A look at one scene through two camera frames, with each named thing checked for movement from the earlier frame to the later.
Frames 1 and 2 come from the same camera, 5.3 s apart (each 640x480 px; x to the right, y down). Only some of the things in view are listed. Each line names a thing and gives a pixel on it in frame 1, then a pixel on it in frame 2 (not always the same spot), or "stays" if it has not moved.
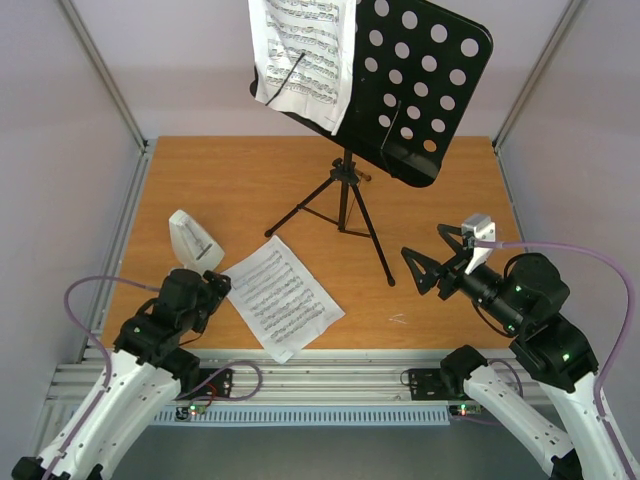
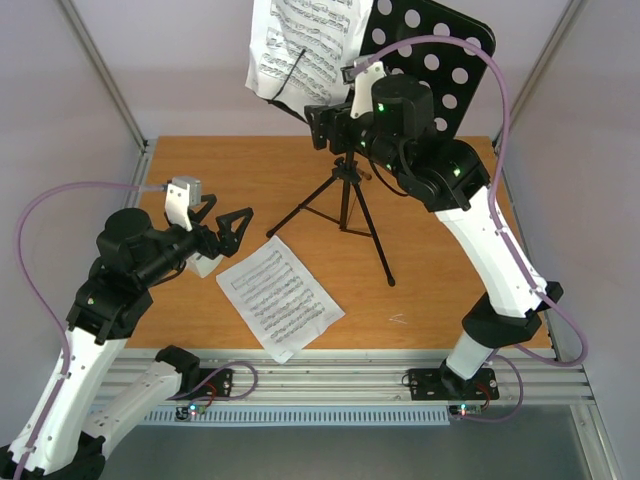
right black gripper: x=451 y=275 → x=320 y=127
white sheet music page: x=281 y=299 stays
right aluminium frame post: x=573 y=7 stays
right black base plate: x=427 y=385 stays
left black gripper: x=214 y=297 → x=228 y=243
